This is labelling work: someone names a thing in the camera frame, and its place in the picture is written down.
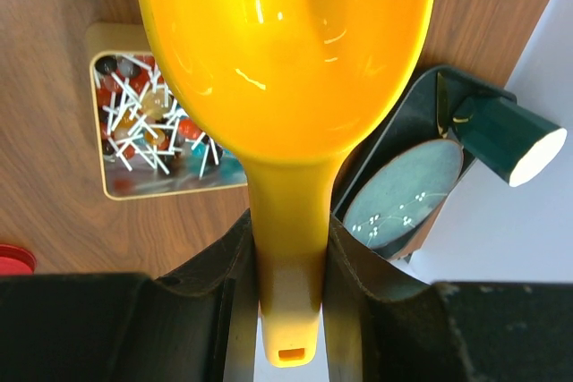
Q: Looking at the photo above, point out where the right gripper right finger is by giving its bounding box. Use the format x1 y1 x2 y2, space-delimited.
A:
322 219 572 381

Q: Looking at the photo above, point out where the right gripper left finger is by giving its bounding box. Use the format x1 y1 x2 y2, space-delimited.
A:
1 213 258 381

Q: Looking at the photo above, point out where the gold tin of lollipops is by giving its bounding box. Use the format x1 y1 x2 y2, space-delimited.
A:
86 22 246 200

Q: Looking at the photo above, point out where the yellow plastic scoop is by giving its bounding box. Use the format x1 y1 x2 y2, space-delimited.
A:
139 0 434 368

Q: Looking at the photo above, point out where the black serving tray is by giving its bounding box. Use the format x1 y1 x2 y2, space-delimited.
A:
331 64 518 265

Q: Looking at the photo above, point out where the dark teal plate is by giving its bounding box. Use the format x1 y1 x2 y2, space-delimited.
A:
343 139 464 259

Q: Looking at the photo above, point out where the red jar lid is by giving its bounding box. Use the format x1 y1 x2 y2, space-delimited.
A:
0 243 37 276

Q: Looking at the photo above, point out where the dark green paper cup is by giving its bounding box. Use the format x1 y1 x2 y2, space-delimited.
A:
452 97 568 188

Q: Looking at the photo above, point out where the gold fork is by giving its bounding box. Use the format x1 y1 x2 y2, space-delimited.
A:
436 72 449 138

